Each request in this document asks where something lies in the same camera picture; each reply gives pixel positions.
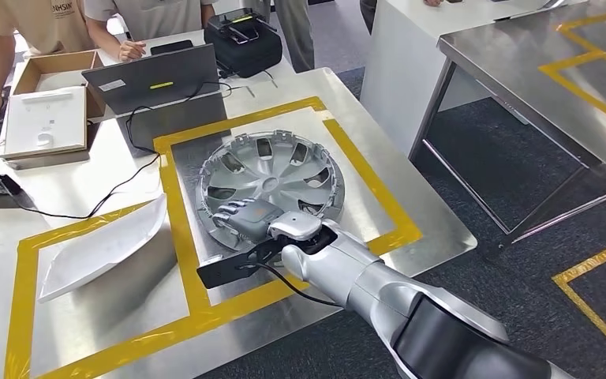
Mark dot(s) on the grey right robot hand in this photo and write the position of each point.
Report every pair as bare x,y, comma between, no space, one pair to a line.
251,217

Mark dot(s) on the silver plastic hubcap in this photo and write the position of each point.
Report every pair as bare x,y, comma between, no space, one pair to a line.
271,178

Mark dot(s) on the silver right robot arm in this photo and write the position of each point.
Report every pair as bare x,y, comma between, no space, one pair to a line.
345,267

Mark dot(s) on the white boat-shaped plastic part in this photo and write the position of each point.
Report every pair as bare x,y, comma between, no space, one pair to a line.
99,246

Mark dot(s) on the black equipment case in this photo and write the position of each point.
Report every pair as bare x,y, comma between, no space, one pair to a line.
245,52

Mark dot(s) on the grey laptop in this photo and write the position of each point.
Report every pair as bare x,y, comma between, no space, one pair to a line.
151,78

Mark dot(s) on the black phone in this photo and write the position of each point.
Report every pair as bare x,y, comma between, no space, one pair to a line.
169,47

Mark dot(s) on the person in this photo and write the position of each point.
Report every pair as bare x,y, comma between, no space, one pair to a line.
295,31
31,21
151,15

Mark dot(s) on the white table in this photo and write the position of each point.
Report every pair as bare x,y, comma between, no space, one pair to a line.
397,63

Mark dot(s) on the brown cardboard box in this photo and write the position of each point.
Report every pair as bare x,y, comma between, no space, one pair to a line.
62,63

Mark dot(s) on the steel table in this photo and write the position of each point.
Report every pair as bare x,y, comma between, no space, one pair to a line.
517,73

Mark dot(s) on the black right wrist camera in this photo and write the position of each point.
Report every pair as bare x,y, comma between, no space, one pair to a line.
219,272

